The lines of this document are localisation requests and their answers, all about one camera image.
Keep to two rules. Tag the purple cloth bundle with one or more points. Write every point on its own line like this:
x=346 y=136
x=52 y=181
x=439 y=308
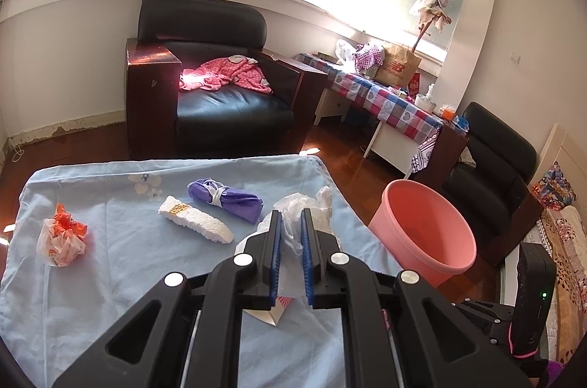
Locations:
x=238 y=200

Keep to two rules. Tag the white wall switch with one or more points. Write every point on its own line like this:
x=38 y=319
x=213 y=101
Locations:
x=516 y=58

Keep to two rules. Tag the brown paper bag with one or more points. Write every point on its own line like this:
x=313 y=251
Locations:
x=399 y=67

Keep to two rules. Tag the flat dark box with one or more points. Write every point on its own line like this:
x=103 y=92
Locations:
x=325 y=56

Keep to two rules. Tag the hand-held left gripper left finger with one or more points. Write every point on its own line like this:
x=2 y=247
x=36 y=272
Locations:
x=275 y=259

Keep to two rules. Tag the pink spotted garment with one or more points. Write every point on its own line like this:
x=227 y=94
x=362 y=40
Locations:
x=238 y=73

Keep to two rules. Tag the white orange plastic bag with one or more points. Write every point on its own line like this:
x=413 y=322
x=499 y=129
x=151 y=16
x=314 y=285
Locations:
x=59 y=242

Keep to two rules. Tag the checkered tablecloth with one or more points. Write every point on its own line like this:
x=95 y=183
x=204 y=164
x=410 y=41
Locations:
x=390 y=103

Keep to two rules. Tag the floral patterned blanket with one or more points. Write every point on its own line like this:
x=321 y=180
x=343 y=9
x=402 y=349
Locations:
x=568 y=250

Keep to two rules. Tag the white plastic bag on desk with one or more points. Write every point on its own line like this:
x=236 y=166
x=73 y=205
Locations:
x=345 y=50

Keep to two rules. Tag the orange tissue pack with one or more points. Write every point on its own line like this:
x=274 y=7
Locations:
x=447 y=111

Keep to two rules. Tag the red box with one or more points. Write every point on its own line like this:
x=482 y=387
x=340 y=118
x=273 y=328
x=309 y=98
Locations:
x=414 y=83

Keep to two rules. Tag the colourful cartoon pillow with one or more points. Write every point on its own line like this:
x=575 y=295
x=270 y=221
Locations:
x=557 y=186

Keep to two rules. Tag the pink plastic bucket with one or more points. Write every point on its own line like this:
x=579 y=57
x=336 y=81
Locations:
x=412 y=209

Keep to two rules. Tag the white tissue container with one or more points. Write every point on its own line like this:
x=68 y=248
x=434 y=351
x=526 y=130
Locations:
x=425 y=101

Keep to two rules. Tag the purple checked cloth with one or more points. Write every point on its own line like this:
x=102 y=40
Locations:
x=368 y=55

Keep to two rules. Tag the blue packet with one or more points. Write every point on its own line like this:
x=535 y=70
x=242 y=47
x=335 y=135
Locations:
x=461 y=124

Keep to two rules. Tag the pink white paper box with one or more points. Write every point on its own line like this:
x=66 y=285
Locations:
x=270 y=317

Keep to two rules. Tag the black leather armchair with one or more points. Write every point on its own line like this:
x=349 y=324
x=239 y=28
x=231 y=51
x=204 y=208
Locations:
x=229 y=112

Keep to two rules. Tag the white desk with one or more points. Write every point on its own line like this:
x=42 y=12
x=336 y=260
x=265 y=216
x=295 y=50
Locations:
x=390 y=140

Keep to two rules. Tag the white bed headboard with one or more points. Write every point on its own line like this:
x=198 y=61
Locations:
x=557 y=149

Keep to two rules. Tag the black armchair with wooden sides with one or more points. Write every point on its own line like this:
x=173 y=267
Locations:
x=486 y=186

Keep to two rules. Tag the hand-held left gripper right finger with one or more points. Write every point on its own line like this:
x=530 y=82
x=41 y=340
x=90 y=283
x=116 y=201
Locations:
x=308 y=264

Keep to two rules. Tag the light blue blanket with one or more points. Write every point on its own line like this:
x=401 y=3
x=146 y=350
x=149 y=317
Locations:
x=114 y=287

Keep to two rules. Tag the wooden coat stand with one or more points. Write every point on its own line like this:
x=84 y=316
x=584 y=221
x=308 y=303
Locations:
x=419 y=39

